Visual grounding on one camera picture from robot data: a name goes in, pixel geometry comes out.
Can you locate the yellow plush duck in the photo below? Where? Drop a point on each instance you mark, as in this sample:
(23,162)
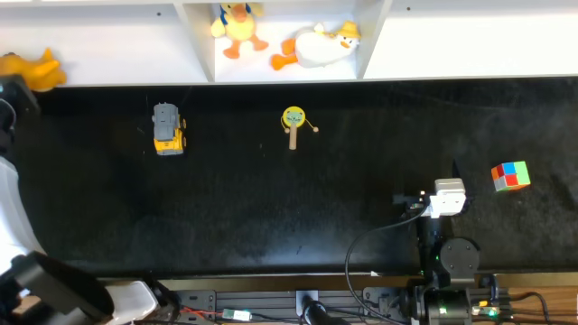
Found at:
(239,27)

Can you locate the white plush duck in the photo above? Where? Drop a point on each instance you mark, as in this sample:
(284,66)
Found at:
(320,47)

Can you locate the mounting rail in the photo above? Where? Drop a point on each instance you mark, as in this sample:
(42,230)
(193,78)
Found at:
(271,307)

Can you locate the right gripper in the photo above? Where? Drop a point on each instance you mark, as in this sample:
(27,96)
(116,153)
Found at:
(414,201)

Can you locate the white shelf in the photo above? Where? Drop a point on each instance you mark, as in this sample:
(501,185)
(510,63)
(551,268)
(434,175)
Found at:
(135,49)

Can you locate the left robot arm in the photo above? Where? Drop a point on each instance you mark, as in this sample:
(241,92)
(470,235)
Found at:
(13,212)

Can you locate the grey and yellow toy truck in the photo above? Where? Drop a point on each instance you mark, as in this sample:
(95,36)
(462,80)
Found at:
(168,133)

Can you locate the yellow rattle drum toy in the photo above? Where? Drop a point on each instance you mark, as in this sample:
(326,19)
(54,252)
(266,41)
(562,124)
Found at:
(293,118)

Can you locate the orange rubber toy figure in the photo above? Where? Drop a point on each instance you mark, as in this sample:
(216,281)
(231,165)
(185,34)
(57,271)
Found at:
(36,72)

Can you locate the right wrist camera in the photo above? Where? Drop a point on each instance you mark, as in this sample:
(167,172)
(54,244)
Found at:
(448,198)

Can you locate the many-coloured puzzle cube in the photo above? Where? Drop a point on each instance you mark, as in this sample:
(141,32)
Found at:
(511,177)

